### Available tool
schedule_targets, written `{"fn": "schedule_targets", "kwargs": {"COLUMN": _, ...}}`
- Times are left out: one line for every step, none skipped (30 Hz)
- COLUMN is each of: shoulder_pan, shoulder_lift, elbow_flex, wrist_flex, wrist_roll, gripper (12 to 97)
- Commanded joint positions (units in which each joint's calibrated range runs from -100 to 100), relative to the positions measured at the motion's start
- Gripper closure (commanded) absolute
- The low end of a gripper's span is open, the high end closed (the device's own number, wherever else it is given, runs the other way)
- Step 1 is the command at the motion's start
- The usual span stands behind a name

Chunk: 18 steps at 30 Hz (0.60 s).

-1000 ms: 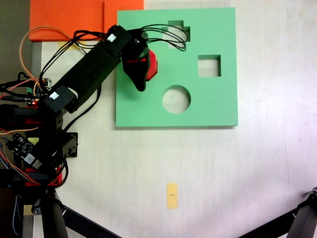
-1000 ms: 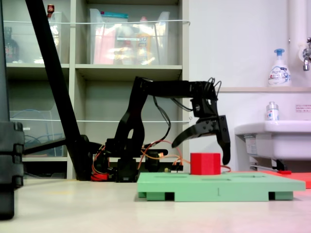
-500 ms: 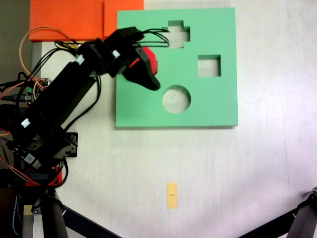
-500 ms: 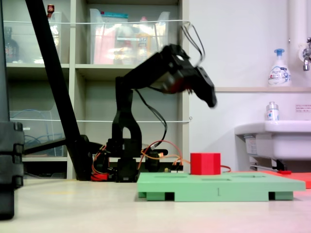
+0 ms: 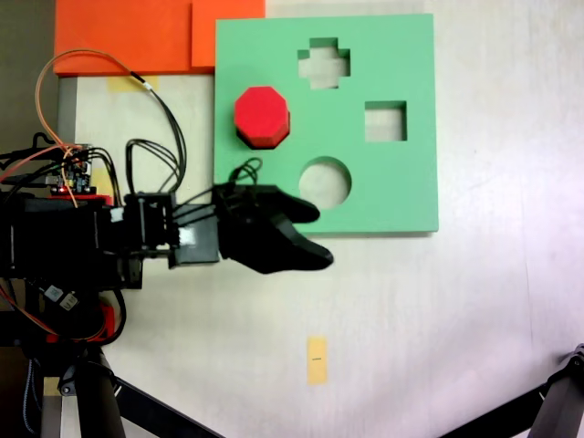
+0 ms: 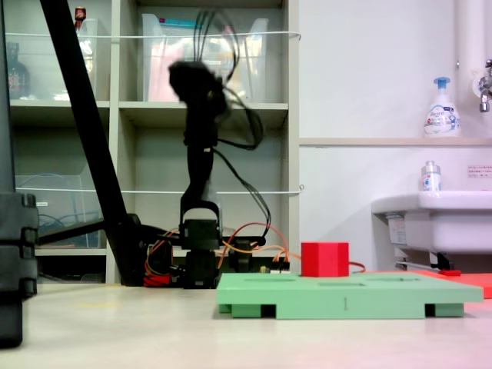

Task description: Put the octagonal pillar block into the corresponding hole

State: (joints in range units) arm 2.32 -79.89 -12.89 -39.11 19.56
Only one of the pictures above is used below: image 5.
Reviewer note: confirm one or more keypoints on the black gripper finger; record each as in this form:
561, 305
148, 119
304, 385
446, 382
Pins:
292, 253
296, 212

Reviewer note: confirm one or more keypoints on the red octagonal pillar block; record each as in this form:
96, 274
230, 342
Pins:
260, 111

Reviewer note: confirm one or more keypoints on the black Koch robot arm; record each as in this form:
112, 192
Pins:
68, 242

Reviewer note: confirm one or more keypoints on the large orange flat block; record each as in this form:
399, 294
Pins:
123, 36

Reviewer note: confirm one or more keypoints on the green shape sorting board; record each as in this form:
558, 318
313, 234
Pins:
401, 191

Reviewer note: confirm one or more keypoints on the yellow tape piece with mark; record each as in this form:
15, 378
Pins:
317, 369

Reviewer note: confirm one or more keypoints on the red base clamp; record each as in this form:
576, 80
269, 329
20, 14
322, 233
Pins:
107, 321
98, 199

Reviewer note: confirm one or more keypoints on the circuit board with green terminal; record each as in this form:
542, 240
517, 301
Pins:
75, 175

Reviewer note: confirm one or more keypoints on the black circuit board with inductor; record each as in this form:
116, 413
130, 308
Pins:
59, 294

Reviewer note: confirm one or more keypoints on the black tripod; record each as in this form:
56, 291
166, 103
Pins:
96, 410

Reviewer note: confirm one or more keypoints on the black notched tripod leg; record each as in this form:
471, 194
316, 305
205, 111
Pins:
561, 401

